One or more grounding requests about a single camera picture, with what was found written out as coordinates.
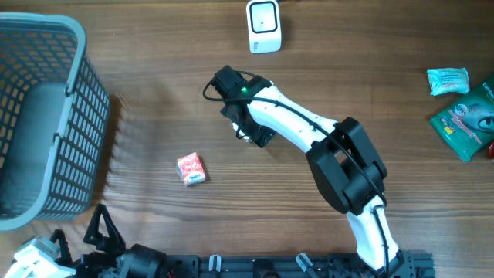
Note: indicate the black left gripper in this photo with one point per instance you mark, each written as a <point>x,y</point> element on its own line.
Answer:
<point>114,243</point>

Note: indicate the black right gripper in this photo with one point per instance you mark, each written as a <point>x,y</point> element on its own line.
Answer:
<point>257,132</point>

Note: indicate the red white small packet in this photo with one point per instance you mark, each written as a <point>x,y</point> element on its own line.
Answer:
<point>190,169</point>

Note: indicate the light blue wipes packet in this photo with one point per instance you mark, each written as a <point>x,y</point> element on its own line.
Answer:
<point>448,80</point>

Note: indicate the green 3M gloves package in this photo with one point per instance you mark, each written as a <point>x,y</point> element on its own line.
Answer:
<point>466,126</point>

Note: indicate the green lid jar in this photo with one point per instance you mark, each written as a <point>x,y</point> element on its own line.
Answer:
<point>491,151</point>

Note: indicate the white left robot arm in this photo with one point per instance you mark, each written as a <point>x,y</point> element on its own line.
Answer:
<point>139,261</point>

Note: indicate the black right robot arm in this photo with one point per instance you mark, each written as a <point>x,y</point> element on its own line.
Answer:
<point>347,170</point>

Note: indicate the white barcode scanner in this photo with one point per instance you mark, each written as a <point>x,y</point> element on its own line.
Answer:
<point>264,26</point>

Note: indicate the grey plastic shopping basket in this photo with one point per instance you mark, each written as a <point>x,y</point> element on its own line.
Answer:
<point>54,116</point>

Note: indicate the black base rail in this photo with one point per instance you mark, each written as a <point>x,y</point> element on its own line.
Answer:
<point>405,265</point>

